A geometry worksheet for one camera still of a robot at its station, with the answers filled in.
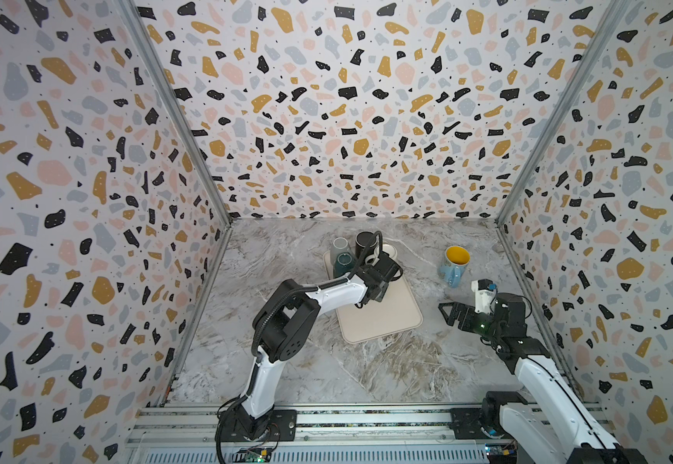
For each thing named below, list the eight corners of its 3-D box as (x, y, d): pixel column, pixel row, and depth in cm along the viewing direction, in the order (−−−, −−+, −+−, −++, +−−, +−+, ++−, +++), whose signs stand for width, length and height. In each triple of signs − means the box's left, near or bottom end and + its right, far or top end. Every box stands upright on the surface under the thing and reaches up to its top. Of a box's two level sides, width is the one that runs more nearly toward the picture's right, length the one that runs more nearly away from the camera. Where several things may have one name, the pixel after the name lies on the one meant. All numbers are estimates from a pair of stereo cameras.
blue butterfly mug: (442, 291, 103) (451, 271, 94) (437, 266, 110) (445, 245, 101) (464, 291, 103) (475, 271, 94) (457, 266, 110) (467, 246, 101)
